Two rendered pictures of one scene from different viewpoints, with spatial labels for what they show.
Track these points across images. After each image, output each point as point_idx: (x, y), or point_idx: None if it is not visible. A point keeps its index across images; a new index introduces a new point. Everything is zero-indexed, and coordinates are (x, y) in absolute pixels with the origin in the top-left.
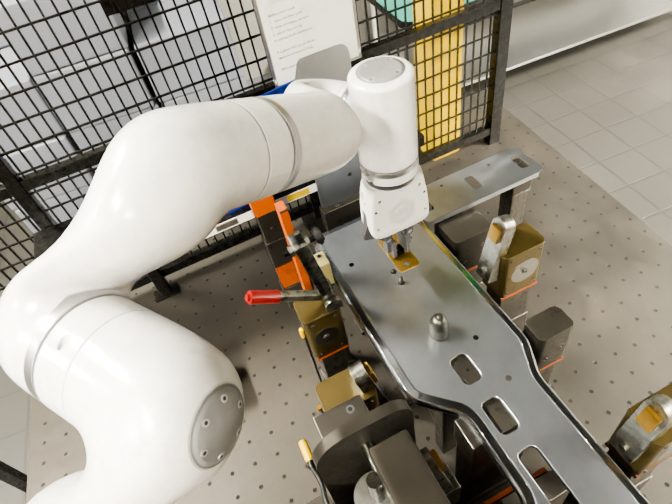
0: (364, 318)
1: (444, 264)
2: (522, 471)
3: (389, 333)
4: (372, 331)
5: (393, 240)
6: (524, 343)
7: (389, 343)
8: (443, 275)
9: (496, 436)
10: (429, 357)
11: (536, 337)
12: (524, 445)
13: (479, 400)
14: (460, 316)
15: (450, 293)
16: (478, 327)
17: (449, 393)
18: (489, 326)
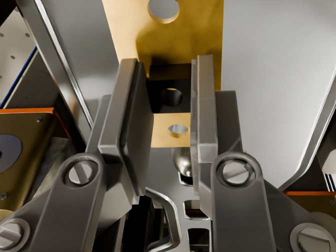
0: (47, 51)
1: None
2: (183, 234)
3: (99, 96)
4: (63, 84)
5: (133, 196)
6: (296, 175)
7: (94, 111)
8: (303, 18)
9: (180, 218)
10: (153, 149)
11: (322, 167)
12: (199, 227)
13: (185, 198)
14: (248, 119)
15: (273, 71)
16: (259, 143)
17: (155, 185)
18: (276, 147)
